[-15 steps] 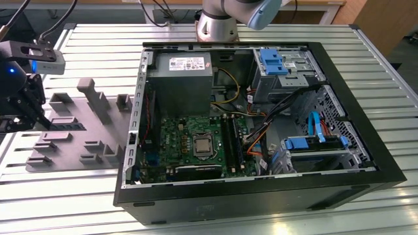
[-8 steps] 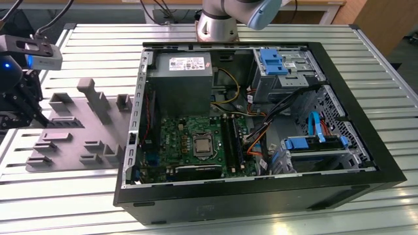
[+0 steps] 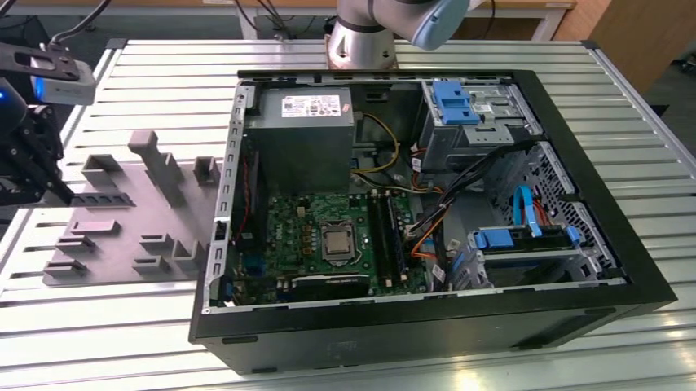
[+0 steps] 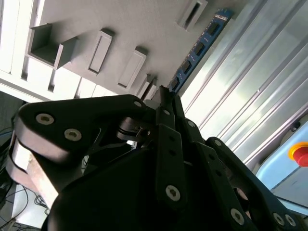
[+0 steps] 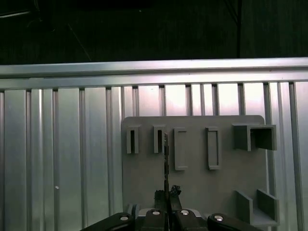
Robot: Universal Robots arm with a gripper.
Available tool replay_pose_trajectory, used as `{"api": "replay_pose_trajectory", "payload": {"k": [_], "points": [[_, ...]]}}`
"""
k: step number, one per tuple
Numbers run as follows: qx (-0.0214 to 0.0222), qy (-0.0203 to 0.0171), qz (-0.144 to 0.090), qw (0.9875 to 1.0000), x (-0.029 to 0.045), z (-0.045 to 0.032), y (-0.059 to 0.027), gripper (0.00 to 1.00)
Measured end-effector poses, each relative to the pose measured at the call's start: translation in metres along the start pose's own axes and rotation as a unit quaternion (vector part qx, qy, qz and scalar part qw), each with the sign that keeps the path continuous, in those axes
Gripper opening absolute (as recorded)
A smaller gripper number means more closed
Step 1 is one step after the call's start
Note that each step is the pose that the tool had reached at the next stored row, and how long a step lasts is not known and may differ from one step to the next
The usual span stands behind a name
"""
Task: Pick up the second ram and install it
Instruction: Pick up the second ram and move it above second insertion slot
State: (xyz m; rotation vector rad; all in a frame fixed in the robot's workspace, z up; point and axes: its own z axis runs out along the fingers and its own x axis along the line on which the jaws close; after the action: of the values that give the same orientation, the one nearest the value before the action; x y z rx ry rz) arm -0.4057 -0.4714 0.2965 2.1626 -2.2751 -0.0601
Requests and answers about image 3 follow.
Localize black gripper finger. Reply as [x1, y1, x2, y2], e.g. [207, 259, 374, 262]
[0, 165, 47, 207]
[24, 103, 74, 205]

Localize black RAM slot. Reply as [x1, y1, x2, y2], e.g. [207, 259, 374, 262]
[367, 190, 396, 288]

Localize grey parts rack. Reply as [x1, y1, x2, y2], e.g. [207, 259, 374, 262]
[42, 129, 227, 288]

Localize grey power supply unit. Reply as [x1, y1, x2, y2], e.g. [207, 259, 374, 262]
[247, 86, 359, 193]

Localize green motherboard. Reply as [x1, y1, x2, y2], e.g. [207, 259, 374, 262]
[231, 191, 430, 305]

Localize silver CPU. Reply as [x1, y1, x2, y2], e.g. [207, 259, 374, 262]
[325, 231, 354, 254]

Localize black graphics card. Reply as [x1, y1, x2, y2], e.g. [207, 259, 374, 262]
[277, 273, 371, 299]

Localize CPU socket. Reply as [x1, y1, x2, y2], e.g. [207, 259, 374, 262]
[318, 221, 365, 265]

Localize blue drive latch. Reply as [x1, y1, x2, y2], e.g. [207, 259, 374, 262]
[433, 82, 482, 126]

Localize grey metal drive cage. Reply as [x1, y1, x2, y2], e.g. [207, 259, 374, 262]
[421, 79, 544, 173]

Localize black PC case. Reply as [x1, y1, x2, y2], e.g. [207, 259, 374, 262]
[187, 68, 680, 376]

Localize hard disk in blue carrier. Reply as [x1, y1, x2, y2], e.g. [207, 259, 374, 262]
[470, 226, 583, 257]

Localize wooden desk white legs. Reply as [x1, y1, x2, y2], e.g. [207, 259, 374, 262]
[32, 0, 579, 42]

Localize wooden cabinet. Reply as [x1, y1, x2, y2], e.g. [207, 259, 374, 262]
[553, 0, 696, 95]

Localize black camera cable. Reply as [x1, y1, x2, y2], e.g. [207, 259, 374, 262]
[48, 0, 114, 48]

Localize red twisted wire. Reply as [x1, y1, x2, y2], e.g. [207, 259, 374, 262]
[241, 152, 258, 238]

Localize yellow wires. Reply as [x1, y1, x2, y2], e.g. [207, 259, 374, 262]
[350, 112, 402, 181]

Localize orange wire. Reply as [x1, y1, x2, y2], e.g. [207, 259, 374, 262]
[410, 230, 440, 261]

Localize black cable bundle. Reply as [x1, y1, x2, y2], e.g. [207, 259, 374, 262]
[405, 138, 540, 239]

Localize blue flat wire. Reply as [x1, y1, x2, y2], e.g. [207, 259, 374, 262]
[513, 185, 545, 238]

